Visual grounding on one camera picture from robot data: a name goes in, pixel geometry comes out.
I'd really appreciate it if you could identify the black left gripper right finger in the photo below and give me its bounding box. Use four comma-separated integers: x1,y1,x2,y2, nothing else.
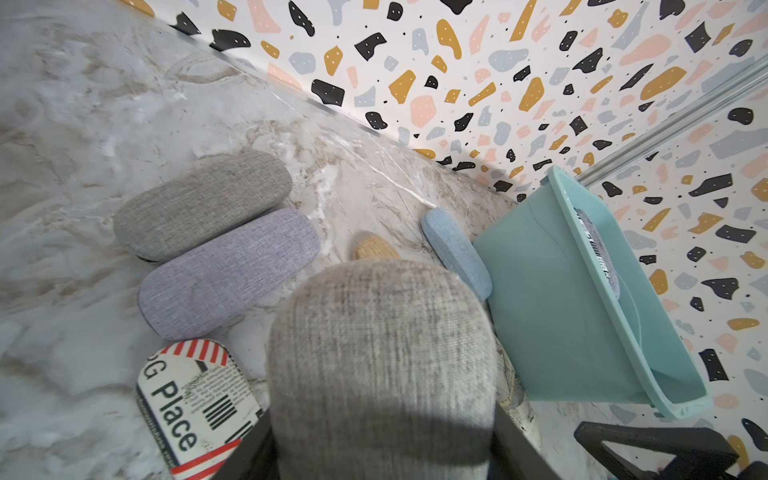
488,404,560,480

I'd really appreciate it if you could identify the newspaper flag glasses case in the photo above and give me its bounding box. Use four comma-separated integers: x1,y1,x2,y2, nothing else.
575,209,621,299

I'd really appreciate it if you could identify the long lilac fabric glasses case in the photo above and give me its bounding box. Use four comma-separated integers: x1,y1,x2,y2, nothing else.
137,208,320,341

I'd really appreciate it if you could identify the world map print glasses case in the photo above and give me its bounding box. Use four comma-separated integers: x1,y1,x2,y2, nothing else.
496,349,542,451

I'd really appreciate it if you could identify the teal plastic storage box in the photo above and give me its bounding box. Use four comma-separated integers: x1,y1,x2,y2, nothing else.
474,167,713,420

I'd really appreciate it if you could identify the aluminium wall frame strip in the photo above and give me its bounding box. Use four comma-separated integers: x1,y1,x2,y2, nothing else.
576,55,767,187

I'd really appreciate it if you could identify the dark grey fabric glasses case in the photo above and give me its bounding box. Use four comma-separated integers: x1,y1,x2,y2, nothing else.
266,260,497,479

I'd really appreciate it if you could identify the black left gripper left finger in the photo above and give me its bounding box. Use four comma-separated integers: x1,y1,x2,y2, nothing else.
212,410,279,480

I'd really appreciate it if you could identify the newspaper print glasses case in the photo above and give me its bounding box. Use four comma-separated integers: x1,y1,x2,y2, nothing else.
136,339,264,480

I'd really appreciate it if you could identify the tan fabric glasses case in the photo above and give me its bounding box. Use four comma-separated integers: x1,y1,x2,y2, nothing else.
353,232,401,260

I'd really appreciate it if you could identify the light blue fabric glasses case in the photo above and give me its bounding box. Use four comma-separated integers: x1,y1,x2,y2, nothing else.
421,208,492,302

